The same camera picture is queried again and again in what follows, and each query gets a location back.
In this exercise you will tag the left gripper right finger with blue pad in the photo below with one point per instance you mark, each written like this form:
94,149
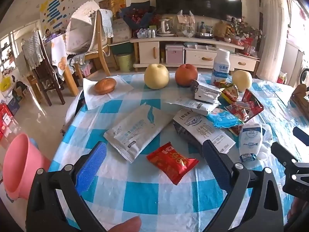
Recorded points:
264,208

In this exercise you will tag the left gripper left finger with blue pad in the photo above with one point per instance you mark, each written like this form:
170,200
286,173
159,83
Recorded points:
44,210

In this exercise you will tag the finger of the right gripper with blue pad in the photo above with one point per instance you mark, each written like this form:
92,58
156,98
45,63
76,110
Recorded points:
283,156
301,135

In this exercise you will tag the white grey wipes pouch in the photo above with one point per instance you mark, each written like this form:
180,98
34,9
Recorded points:
132,134

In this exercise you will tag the red snack packet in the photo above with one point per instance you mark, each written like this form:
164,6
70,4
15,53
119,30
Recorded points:
171,162

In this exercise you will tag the white milk carton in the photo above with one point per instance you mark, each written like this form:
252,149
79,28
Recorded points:
195,129

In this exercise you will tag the blue cartoon snack bag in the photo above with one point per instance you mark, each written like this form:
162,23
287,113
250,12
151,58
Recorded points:
221,118

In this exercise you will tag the white foil pouch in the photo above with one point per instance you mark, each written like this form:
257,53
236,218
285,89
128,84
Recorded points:
203,108

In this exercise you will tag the person's left hand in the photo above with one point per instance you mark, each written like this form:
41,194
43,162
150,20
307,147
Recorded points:
131,225

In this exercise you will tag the red crumpled snack bag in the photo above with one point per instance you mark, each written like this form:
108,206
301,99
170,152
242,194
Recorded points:
244,110

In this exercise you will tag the white paper napkin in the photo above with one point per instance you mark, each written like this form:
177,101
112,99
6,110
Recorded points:
93,100

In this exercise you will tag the blue white checkered tablecloth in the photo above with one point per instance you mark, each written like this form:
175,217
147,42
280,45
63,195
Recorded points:
122,190

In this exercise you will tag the yellow red snack bag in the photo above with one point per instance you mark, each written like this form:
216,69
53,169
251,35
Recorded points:
229,92

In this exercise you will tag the brown muffin cake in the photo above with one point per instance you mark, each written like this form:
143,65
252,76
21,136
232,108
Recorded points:
105,86

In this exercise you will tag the yellow pear right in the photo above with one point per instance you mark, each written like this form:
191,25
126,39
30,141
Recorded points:
242,79

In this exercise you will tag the yellow pear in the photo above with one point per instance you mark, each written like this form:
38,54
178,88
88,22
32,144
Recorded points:
242,79
156,76

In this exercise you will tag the dark wooden dining chair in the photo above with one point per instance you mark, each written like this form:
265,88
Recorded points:
40,67

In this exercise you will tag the upright white yogurt bottle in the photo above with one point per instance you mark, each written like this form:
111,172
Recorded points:
221,67

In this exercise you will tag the red gift boxes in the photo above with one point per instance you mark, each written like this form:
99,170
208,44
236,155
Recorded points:
5,121

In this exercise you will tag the red apple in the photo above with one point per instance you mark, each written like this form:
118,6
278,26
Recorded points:
185,74

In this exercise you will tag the yellow pear left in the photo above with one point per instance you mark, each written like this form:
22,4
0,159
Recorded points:
156,76

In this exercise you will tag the green waste bin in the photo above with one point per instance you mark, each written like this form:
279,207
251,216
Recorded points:
125,62

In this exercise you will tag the pink storage box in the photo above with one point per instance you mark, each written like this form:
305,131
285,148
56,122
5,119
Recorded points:
174,54

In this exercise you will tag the cream tv cabinet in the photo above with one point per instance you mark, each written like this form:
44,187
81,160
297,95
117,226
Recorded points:
198,52

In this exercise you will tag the wooden chair with cloths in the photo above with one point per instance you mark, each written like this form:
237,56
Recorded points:
87,35

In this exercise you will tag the clear plastic bag on cabinet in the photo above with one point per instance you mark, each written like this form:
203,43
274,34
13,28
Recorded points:
185,24

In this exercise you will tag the white electric kettle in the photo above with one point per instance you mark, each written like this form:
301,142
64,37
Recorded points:
165,28

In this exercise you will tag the dark flower bouquet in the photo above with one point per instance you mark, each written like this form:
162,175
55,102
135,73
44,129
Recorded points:
138,15

